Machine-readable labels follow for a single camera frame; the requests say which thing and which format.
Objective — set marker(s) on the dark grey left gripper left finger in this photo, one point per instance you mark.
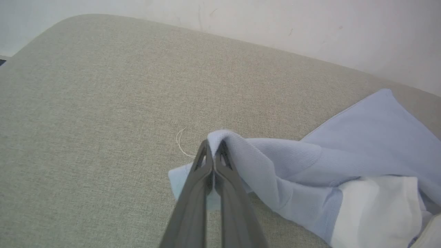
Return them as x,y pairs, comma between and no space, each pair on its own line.
189,213

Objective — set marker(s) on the beige fabric ironing board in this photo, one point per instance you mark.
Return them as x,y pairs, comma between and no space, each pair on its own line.
103,120

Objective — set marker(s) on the light blue and white shirt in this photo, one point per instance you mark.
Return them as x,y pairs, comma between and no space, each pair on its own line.
344,158

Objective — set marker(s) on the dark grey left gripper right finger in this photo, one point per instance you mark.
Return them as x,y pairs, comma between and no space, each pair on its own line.
237,220

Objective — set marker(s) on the thin white loose thread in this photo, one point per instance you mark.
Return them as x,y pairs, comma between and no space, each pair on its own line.
178,143

